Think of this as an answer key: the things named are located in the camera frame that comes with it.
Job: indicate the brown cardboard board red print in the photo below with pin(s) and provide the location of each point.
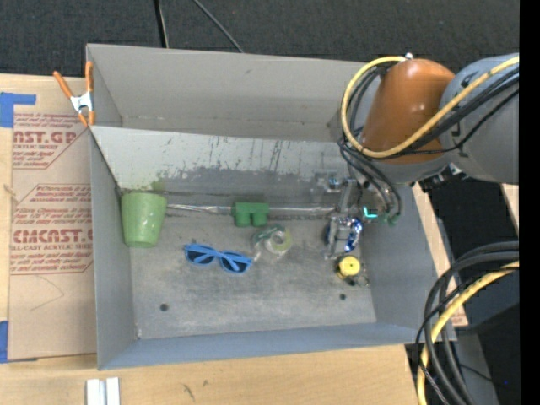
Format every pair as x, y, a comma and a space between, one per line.
50, 277

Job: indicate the yellow round thing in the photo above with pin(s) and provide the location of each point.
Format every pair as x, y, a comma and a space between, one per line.
348, 266

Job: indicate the clear tape roll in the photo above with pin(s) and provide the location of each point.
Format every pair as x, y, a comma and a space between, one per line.
276, 241

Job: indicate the blue sunglasses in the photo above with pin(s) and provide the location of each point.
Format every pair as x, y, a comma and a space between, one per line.
219, 260

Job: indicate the green cup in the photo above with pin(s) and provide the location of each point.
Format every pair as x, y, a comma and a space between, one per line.
142, 219

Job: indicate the green double-cylinder block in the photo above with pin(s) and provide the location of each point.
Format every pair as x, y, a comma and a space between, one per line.
250, 213

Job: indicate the grey metal bin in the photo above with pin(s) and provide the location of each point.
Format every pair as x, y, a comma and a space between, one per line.
253, 298

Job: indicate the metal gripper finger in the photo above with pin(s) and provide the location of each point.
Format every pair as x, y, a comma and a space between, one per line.
331, 182
336, 236

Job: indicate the blue and white thing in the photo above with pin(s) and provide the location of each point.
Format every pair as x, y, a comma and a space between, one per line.
355, 230

